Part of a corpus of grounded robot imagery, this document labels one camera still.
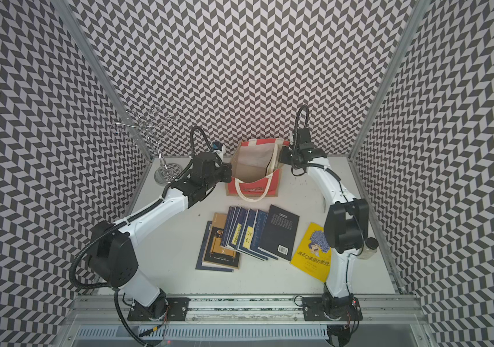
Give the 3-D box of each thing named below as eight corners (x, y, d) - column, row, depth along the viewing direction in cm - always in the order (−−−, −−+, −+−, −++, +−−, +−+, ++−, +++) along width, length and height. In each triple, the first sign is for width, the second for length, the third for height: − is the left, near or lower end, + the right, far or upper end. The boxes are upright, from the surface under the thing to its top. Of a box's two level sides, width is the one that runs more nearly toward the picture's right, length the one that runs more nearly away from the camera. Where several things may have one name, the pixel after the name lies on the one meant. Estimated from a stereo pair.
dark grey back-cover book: (256, 250, 88) (256, 246, 84) (268, 210, 100) (269, 204, 96) (290, 261, 85) (291, 257, 82) (299, 218, 98) (300, 213, 94)
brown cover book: (204, 268, 83) (201, 264, 79) (211, 219, 96) (209, 213, 92) (239, 268, 83) (238, 264, 79) (241, 219, 96) (241, 213, 92)
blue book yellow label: (221, 260, 84) (219, 255, 80) (226, 213, 98) (225, 207, 93) (275, 260, 84) (276, 255, 80) (273, 213, 98) (274, 207, 93)
